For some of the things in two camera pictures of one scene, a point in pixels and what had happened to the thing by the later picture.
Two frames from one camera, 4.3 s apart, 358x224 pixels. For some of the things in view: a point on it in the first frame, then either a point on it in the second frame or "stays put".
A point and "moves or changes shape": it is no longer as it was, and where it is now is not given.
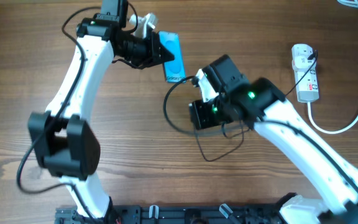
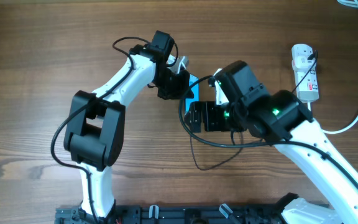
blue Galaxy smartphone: (174, 70) moves or changes shape
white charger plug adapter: (302, 62) stays put
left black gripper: (153, 48) to (183, 76)
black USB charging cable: (219, 129) to (314, 55)
